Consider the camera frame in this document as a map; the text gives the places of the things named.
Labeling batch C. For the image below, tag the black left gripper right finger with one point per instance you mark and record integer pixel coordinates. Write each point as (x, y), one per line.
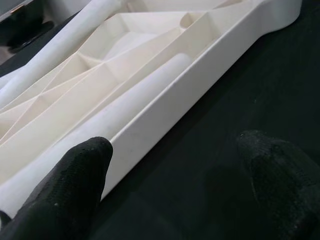
(287, 190)

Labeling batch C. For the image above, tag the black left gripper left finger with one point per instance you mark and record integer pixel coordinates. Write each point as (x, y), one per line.
(65, 195)

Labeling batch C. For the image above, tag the white plastic table leg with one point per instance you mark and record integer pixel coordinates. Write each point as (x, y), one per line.
(62, 42)
(125, 100)

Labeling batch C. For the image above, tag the white plastic table top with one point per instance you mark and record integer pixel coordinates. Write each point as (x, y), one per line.
(160, 25)

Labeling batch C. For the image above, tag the black cloth table cover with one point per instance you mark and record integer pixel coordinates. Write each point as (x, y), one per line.
(225, 125)

